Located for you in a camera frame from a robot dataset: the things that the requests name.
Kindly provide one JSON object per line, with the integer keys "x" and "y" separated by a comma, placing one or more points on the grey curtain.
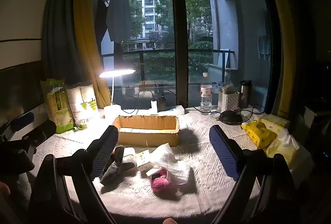
{"x": 58, "y": 20}

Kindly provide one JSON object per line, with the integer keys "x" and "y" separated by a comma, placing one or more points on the balcony railing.
{"x": 155, "y": 52}

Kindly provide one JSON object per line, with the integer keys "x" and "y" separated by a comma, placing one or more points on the white perforated basket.
{"x": 228, "y": 102}

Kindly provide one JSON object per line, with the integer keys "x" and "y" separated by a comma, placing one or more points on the small cartoon card packet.
{"x": 143, "y": 159}

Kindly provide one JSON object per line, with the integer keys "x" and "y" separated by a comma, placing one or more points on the white power strip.
{"x": 175, "y": 110}

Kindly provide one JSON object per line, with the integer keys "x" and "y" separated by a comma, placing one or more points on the black power adapter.
{"x": 162, "y": 104}

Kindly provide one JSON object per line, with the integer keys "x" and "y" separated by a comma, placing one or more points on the white charger plug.
{"x": 154, "y": 105}

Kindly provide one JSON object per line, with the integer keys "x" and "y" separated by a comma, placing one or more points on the steel thermos flask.
{"x": 245, "y": 94}

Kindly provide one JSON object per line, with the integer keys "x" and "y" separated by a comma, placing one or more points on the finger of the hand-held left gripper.
{"x": 22, "y": 120}
{"x": 42, "y": 129}

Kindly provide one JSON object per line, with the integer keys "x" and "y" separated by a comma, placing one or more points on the pink fluffy sock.
{"x": 159, "y": 182}

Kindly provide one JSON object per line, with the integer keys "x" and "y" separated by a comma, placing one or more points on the yellow curtain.
{"x": 279, "y": 32}
{"x": 86, "y": 32}

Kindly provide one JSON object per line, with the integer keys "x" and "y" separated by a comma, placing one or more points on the green paper cup pack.
{"x": 58, "y": 110}

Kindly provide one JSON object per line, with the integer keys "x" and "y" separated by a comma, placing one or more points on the grey socks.
{"x": 116, "y": 167}

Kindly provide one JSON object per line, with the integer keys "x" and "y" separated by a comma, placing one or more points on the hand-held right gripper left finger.
{"x": 104, "y": 151}

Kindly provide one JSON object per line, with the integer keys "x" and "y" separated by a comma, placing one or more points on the white desk lamp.
{"x": 117, "y": 73}

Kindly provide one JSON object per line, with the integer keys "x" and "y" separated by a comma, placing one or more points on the pale yellow tissue pack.
{"x": 283, "y": 147}
{"x": 275, "y": 120}

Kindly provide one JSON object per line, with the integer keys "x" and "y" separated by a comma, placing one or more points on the white paper cup pack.
{"x": 84, "y": 102}

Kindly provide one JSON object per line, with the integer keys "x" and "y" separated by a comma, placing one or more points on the hanging grey garment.
{"x": 119, "y": 17}

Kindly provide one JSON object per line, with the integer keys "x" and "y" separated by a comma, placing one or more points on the black round device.
{"x": 230, "y": 116}

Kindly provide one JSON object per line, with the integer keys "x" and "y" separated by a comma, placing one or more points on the hanging dark garment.
{"x": 101, "y": 20}

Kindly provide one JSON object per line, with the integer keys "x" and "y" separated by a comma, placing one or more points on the person's left hand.
{"x": 4, "y": 189}

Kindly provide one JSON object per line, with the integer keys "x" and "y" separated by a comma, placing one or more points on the cardboard box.
{"x": 147, "y": 131}

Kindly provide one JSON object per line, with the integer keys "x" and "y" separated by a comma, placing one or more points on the white textured tablecloth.
{"x": 212, "y": 175}

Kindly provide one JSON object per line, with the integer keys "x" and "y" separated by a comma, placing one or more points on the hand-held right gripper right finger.
{"x": 224, "y": 151}

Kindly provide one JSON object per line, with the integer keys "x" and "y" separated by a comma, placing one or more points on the packets in basket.
{"x": 223, "y": 87}

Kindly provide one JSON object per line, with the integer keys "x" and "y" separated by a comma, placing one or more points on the clear water bottle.
{"x": 206, "y": 97}

